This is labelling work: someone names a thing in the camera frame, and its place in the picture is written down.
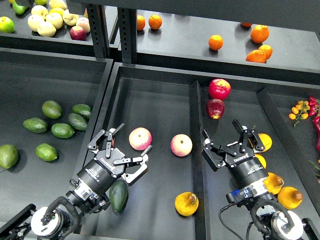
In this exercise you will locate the green avocado center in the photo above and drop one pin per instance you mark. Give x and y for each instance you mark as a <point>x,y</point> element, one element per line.
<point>62,130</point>

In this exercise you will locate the green avocado middle right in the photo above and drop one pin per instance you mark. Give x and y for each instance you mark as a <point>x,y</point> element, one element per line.
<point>77,121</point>

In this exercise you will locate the pale yellow pear right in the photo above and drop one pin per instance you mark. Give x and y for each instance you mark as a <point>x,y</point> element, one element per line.
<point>69,18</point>

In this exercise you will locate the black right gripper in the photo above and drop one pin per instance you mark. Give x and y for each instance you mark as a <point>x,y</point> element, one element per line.
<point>245,167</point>

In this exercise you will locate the dark red apple lower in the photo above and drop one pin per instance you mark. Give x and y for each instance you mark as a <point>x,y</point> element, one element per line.
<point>215,108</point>

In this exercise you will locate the orange cherry tomato bunch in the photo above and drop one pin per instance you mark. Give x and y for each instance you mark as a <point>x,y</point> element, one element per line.
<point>299,112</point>

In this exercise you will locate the yellow pear brown stem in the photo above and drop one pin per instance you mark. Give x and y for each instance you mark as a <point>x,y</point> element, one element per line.
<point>186,203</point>

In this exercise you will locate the large green avocado far-left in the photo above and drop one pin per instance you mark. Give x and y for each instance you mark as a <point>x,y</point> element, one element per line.
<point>9,156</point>

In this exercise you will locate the yellow pear top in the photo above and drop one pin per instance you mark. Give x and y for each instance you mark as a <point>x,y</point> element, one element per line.
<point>266,140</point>

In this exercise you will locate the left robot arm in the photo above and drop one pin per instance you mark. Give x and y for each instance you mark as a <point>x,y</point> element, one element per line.
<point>63,216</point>

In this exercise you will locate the red chili peppers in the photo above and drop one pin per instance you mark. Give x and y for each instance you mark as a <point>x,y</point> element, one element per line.
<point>314,111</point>

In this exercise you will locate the pale yellow pear center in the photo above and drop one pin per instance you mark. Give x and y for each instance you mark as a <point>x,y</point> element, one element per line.
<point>55,19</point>

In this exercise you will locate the orange on shelf center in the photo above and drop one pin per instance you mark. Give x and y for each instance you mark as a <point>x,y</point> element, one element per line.
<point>215,42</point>

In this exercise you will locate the green avocado upper right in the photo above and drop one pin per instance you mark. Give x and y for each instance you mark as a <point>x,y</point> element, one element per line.
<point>83,110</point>

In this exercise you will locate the orange on shelf left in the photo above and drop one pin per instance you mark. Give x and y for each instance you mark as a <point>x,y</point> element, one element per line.
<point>140,22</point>

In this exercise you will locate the pink apple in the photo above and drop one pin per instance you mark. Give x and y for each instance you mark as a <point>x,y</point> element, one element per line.
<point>140,138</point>
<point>181,145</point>

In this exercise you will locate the green avocado lower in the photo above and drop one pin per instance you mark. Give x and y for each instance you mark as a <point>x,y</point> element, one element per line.
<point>46,152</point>

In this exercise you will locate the red apple on shelf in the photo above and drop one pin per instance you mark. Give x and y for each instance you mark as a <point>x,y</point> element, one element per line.
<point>78,33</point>

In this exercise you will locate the dark green avocado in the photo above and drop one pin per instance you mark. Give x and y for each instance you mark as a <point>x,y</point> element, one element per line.
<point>118,195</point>

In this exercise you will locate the orange front right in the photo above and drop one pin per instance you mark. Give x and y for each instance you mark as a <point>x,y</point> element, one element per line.
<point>257,56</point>

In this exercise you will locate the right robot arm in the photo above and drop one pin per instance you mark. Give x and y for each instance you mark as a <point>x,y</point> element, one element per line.
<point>270,205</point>

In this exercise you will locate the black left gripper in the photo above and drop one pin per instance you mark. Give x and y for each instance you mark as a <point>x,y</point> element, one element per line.
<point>110,164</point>

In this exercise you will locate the yellow pear middle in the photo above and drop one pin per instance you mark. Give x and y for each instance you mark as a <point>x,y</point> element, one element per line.
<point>273,183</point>

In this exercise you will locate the large orange on shelf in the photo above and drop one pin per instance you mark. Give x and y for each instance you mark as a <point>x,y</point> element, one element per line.
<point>259,33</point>

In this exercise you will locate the orange behind right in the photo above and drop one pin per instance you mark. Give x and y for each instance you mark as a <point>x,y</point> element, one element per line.
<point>267,49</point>

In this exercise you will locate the pink apple right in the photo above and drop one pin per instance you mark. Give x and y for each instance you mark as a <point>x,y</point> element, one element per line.
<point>181,145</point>

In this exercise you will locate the black shelf post right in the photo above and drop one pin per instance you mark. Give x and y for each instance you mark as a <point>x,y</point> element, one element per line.
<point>127,24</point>

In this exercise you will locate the pink peach on shelf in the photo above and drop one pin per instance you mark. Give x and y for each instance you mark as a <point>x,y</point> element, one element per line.
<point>84,23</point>

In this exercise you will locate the green avocado left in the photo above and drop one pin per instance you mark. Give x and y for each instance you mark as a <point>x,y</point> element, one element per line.
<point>36,125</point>

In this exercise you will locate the red apple upper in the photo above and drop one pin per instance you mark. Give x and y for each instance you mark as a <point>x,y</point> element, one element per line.
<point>219,89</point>

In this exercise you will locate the pink apple left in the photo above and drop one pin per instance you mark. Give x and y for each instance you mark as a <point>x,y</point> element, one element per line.
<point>140,138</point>

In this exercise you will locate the black shelf post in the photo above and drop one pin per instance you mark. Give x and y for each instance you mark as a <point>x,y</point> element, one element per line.
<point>98,29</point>
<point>127,24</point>

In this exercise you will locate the green avocado top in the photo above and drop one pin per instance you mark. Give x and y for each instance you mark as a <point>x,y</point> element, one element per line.
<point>51,109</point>

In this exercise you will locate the black shelf post left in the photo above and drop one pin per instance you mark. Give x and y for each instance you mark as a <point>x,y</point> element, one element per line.
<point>98,29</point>

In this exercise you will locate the black tray divider center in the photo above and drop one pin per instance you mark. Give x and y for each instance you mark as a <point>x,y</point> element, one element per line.
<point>202,214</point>

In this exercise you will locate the pale yellow pear front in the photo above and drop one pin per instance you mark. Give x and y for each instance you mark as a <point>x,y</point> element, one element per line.
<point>46,29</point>

